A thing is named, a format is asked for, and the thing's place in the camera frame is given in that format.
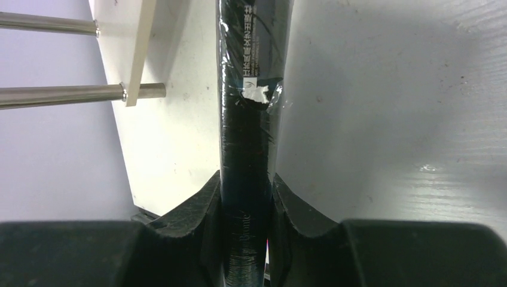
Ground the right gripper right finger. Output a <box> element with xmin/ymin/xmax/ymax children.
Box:
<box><xmin>269</xmin><ymin>176</ymin><xmax>506</xmax><ymax>286</ymax></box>

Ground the dark blue paperback book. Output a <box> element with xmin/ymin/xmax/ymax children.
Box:
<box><xmin>216</xmin><ymin>1</ymin><xmax>294</xmax><ymax>286</ymax></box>

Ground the white two-tier shelf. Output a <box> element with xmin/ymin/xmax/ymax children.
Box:
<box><xmin>1</xmin><ymin>1</ymin><xmax>219</xmax><ymax>221</ymax></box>

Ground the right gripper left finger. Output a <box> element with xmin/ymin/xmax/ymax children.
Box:
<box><xmin>1</xmin><ymin>173</ymin><xmax>224</xmax><ymax>286</ymax></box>

